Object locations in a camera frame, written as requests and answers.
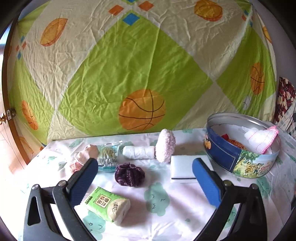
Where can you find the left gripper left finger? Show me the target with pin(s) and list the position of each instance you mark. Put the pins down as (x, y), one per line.
(80, 181)

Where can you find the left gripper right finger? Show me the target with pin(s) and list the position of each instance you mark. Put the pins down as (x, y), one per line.
(210, 182)

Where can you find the white sponge block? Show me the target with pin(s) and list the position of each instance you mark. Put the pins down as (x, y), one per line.
(181, 168)

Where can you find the green tissue pack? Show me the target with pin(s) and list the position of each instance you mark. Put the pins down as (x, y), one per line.
(109, 206)

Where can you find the purple scrunchie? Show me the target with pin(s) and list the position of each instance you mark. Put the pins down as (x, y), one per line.
(130, 175)

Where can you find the red orange patterned cloth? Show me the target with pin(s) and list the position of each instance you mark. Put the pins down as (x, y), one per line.
(233, 142)

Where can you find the pink fluffy sock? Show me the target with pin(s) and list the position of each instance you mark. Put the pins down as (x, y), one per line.
(165, 146)

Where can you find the white pink-edged mesh cloth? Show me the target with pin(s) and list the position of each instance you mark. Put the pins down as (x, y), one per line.
(260, 140)

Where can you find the cotton swab packet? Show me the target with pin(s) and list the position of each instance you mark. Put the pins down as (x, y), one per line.
(107, 157)

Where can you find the round cookie tin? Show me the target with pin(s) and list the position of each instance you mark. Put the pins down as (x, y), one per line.
(246, 164)

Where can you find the white bandage roll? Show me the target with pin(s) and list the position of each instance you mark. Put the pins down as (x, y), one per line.
(133, 152)

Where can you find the white cloud print tablecloth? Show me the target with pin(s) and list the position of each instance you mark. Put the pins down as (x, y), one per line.
(160, 209)

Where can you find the brass door knob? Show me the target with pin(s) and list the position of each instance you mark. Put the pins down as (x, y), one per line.
(8, 115)

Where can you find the patterned clothes pile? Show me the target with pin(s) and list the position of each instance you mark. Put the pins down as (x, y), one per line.
(284, 116)

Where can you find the green basketball bed sheet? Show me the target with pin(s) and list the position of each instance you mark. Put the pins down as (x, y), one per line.
(97, 68)

